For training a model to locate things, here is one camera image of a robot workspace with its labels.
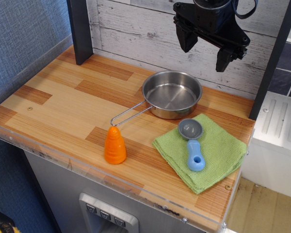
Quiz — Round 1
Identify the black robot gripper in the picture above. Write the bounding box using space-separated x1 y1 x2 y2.
173 0 250 72

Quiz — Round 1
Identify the blue and grey scoop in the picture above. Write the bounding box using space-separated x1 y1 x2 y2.
178 119 205 172

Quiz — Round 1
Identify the stainless steel saucepan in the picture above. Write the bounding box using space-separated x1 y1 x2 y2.
110 70 203 126

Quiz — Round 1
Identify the green folded cloth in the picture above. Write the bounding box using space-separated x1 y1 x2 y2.
152 114 247 194

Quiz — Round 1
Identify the white ribbed appliance top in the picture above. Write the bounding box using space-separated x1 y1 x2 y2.
253 91 291 150

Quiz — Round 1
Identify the orange plastic carrot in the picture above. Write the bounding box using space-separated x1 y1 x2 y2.
104 126 127 165

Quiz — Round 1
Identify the clear acrylic table edge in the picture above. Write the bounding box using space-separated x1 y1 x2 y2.
0 120 241 233

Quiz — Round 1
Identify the silver dispenser button panel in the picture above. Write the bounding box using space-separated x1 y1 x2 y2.
79 193 139 233

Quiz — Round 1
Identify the yellow black object corner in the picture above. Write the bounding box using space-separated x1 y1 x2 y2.
0 220 20 233

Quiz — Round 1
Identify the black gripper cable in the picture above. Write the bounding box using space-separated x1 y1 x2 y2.
229 0 259 20

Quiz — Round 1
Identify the dark grey right post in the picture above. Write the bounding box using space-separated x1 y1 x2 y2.
249 0 291 120

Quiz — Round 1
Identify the dark grey post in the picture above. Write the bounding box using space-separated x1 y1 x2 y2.
249 0 291 120
66 0 93 65

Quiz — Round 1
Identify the dark grey left post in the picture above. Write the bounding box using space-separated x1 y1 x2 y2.
66 0 93 65

